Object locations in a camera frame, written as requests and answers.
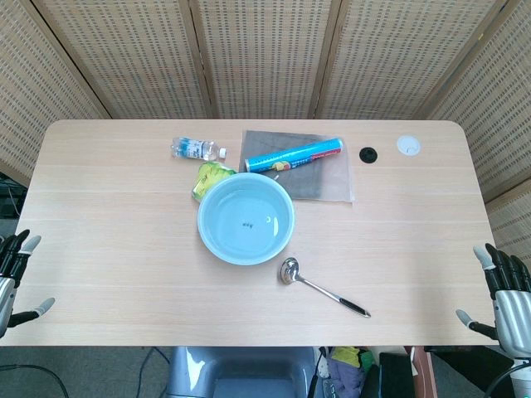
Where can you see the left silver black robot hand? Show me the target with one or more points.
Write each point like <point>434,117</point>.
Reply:
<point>5,286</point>

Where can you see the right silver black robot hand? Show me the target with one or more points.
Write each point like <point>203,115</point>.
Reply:
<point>512,315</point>

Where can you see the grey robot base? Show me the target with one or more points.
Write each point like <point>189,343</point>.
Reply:
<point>249,373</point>

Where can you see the clear plastic water bottle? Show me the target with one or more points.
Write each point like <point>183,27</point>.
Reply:
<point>195,148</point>

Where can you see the light blue plastic bowl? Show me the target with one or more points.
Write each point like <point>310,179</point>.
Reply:
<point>246,224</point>

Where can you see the brown wooden box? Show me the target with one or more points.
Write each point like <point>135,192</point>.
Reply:
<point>424,373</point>

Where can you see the pile of coloured clothes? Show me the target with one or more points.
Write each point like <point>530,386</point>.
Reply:
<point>346,369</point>

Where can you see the white desk grommet cap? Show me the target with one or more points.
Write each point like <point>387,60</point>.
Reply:
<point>409,145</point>

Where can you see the black desk grommet hole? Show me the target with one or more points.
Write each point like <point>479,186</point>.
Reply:
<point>368,154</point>

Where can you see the yellow green snack pouch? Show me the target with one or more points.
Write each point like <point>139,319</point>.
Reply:
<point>207,178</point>

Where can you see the grey mesh sheet in plastic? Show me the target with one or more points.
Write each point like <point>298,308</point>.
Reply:
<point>319,178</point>

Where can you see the blue cling film roll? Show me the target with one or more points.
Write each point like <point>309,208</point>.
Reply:
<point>290,156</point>

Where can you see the woven bamboo folding screen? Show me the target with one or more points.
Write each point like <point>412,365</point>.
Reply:
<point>265,58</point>

